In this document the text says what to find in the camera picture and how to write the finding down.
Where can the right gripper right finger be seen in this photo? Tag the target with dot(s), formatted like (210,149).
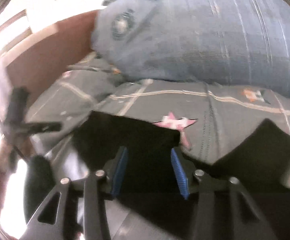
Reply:
(223,208)

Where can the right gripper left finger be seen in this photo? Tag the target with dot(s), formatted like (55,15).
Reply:
(72,207)

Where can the brown headboard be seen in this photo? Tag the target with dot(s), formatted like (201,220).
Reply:
(35,63)

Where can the grey patterned bed sheet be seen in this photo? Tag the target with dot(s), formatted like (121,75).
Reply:
(217,121)

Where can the blue plaid pillow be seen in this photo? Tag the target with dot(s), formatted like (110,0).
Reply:
(231,42)

